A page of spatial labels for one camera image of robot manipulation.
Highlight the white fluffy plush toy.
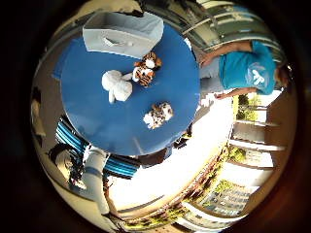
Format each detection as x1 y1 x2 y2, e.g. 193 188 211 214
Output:
101 69 134 105

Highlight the grey fabric storage container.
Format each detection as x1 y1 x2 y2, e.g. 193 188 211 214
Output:
82 11 165 60

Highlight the brown spotted white plush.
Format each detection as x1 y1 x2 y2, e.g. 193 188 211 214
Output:
142 101 175 130

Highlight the orange striped tiger plush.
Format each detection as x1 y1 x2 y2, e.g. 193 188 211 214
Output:
131 50 163 88

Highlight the person in teal shirt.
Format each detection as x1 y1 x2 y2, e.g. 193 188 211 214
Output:
197 40 290 100

